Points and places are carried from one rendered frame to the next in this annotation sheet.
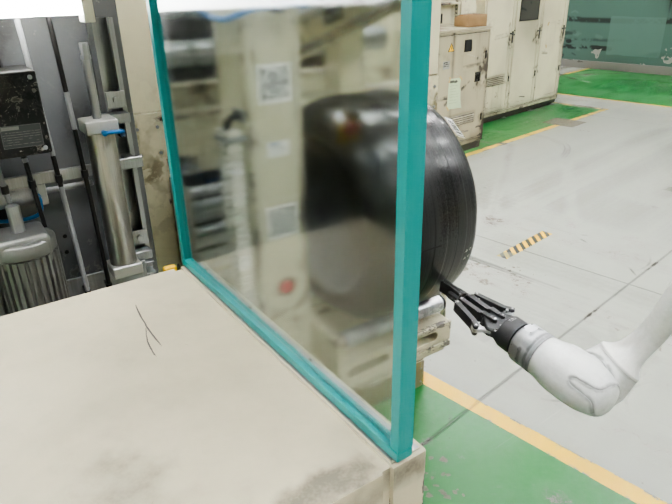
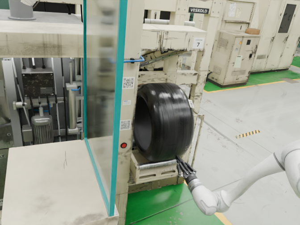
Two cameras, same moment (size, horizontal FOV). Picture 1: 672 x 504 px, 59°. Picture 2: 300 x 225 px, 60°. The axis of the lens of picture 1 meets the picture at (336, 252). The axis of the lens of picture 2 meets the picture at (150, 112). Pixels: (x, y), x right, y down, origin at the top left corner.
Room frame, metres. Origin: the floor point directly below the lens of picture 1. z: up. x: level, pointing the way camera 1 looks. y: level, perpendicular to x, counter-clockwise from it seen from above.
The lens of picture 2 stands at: (-0.23, -0.26, 2.06)
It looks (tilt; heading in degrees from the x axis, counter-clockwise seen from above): 26 degrees down; 9
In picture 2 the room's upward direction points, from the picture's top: 7 degrees clockwise
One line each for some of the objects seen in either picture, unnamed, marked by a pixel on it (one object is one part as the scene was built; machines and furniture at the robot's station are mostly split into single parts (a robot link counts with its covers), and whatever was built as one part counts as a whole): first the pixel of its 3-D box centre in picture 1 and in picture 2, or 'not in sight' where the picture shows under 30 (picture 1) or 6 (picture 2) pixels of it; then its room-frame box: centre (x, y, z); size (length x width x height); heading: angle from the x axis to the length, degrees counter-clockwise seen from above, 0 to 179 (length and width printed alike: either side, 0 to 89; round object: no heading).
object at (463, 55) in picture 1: (440, 91); (233, 59); (6.33, -1.13, 0.62); 0.91 x 0.58 x 1.25; 133
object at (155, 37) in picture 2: not in sight; (163, 37); (1.73, 0.01, 1.71); 0.61 x 0.25 x 0.15; 124
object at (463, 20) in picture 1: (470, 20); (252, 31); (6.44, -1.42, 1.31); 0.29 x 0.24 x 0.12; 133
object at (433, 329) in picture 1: (388, 343); (157, 170); (1.30, -0.13, 0.83); 0.36 x 0.09 x 0.06; 124
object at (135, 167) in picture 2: not in sight; (129, 156); (1.31, 0.09, 0.90); 0.40 x 0.03 x 0.10; 34
